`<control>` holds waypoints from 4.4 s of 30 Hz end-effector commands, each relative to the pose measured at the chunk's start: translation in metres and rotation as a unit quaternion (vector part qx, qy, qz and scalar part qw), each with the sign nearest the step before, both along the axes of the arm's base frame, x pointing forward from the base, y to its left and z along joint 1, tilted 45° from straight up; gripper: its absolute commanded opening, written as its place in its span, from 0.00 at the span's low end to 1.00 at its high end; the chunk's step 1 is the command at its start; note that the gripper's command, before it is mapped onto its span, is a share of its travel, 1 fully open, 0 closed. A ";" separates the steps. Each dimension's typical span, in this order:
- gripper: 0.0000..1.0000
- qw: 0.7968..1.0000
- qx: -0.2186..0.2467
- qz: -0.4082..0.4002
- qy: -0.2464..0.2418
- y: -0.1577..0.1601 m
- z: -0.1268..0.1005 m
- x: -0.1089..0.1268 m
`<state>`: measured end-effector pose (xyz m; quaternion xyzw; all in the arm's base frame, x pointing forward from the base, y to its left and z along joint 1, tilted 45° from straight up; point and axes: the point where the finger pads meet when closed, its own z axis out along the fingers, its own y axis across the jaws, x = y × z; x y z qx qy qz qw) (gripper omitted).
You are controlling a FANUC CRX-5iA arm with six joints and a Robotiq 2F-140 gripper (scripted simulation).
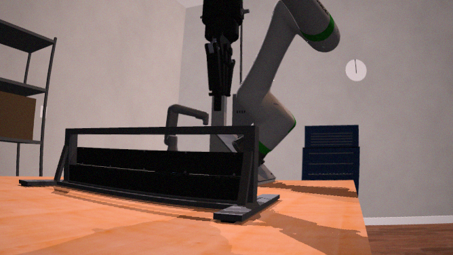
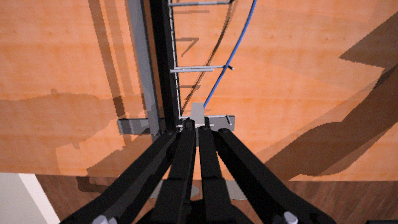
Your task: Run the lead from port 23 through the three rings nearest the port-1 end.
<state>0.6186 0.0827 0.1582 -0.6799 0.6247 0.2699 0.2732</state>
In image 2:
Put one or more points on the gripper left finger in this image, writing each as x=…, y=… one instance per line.
x=122, y=201

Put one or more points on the black metal rack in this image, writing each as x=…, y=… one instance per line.
x=171, y=102

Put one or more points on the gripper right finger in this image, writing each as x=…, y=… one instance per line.
x=272, y=201

